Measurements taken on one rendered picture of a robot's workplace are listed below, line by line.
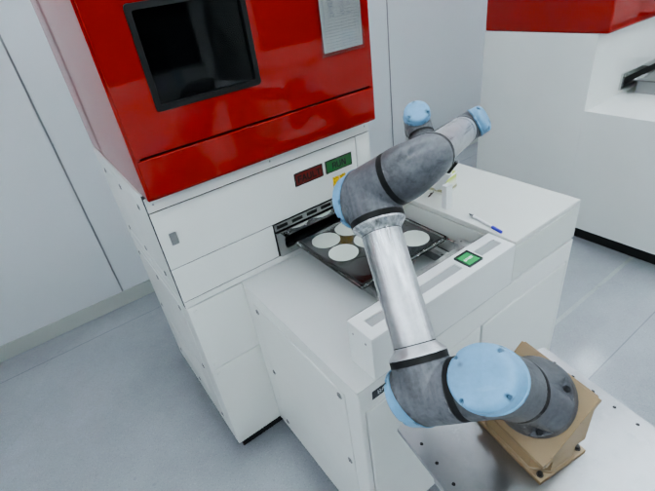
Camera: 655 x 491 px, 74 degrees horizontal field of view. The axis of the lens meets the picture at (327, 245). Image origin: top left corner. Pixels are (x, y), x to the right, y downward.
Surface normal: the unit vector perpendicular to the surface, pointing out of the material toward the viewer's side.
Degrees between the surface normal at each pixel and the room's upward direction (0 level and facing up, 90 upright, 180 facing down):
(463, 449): 0
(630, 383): 0
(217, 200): 90
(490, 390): 39
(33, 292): 90
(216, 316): 90
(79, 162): 90
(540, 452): 44
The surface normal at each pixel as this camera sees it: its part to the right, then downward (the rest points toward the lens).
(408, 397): -0.69, -0.05
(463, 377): -0.60, -0.41
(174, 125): 0.59, 0.37
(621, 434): -0.12, -0.83
